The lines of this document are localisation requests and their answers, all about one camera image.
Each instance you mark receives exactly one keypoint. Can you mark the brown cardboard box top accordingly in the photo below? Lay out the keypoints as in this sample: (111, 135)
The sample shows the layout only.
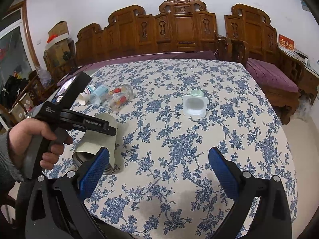
(59, 29)

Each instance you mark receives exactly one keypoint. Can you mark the wooden side table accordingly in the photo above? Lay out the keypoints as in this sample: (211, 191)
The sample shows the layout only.
(309, 82)

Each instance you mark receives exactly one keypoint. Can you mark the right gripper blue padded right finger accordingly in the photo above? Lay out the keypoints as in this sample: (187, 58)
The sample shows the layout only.
(239, 186)

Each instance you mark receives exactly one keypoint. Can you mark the light blue plastic cup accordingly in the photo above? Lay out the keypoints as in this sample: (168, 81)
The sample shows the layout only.
(96, 96)

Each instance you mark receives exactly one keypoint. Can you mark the wooden chair at left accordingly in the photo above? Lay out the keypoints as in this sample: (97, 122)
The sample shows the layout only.
(20, 96)

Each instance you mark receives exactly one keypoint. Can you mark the large cardboard box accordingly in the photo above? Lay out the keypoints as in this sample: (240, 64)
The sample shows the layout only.
(59, 57)

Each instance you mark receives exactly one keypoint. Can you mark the blue floral tablecloth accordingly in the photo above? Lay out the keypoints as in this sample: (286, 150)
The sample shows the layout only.
(162, 185)

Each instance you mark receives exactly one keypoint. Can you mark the wooden door frame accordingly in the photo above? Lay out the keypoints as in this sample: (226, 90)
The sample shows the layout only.
(16, 17)

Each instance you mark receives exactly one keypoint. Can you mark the cream steel tumbler cup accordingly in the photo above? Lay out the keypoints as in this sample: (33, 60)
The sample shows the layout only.
(99, 131)

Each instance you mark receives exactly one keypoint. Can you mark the clear glass red pattern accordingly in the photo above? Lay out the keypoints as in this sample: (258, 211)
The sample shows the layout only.
(117, 97)

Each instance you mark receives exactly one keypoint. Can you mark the purple armchair cushion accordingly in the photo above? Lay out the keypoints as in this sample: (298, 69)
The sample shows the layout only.
(269, 75)

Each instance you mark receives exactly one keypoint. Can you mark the clear plastic bag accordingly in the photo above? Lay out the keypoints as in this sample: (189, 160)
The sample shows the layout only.
(304, 108)

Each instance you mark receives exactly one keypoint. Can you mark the carved wooden armchair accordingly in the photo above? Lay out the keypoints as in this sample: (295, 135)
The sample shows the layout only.
(252, 28)

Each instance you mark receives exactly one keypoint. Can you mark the carved wooden sofa bench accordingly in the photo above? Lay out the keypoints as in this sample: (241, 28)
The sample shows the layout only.
(180, 26)

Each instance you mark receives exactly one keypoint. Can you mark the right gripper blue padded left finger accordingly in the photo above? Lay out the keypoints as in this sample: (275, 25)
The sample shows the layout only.
(73, 219)

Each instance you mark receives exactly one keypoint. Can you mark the red calendar card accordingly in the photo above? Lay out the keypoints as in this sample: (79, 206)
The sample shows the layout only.
(286, 44)

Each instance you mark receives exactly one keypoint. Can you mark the white paper cup striped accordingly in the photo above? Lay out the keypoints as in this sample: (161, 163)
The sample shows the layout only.
(84, 97)

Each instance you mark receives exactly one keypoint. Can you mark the purple sofa cushion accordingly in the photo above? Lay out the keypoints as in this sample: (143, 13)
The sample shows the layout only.
(147, 57)

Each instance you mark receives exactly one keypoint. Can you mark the grey sleeve left forearm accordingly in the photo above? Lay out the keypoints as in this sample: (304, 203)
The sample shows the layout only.
(9, 173)

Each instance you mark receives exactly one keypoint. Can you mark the green white square cup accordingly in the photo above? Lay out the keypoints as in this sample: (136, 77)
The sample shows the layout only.
(195, 104)

